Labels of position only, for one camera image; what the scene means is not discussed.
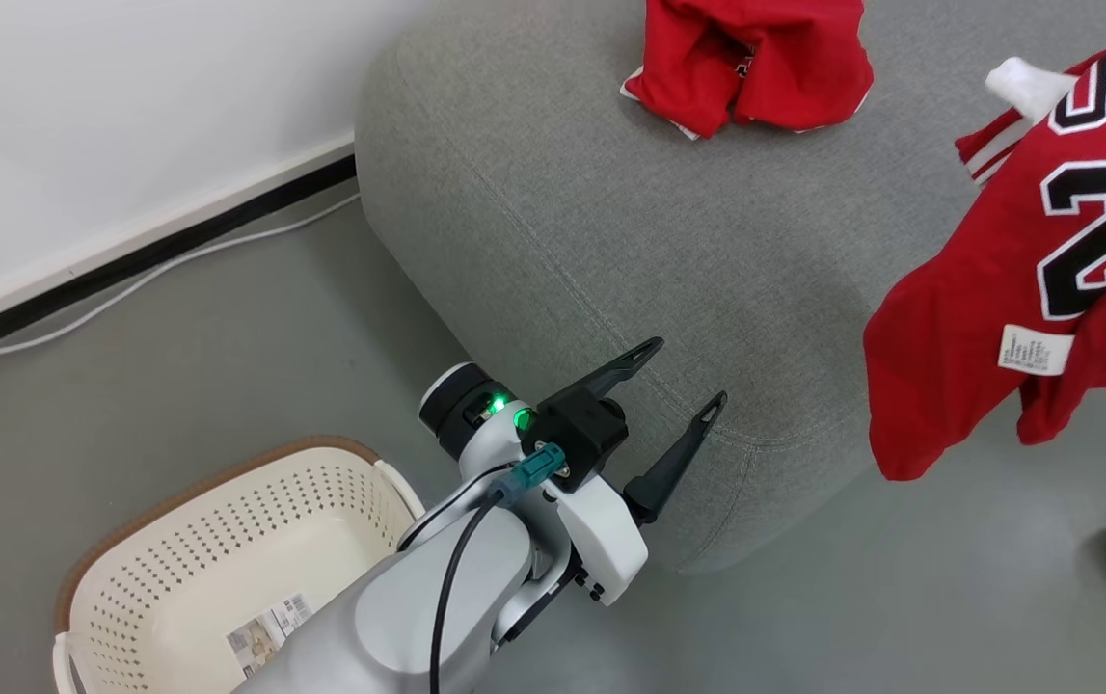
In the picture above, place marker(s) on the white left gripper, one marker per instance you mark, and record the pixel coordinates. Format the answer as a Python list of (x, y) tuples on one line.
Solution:
[(601, 540)]

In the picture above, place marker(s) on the red shorts with white trim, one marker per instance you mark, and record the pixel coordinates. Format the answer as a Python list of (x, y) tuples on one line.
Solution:
[(765, 67)]

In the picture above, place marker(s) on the red jersey with number 23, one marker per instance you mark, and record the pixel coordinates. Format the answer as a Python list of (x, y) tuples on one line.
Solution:
[(996, 289)]

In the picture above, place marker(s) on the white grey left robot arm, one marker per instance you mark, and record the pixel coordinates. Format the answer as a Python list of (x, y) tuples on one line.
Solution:
[(389, 627)]

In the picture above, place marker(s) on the grey fabric sofa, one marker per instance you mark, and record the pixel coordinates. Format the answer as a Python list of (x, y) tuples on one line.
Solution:
[(610, 241)]

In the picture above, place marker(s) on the paper label with barcode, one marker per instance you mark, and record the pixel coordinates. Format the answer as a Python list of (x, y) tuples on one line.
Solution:
[(268, 631)]

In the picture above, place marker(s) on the cream perforated plastic laundry basket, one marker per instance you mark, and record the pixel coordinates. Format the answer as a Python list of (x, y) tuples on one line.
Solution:
[(225, 540)]

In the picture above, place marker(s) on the white and black baseboard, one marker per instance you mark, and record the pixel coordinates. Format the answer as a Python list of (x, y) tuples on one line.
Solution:
[(128, 260)]

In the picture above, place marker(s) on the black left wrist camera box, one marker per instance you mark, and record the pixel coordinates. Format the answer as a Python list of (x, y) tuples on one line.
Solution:
[(577, 434)]

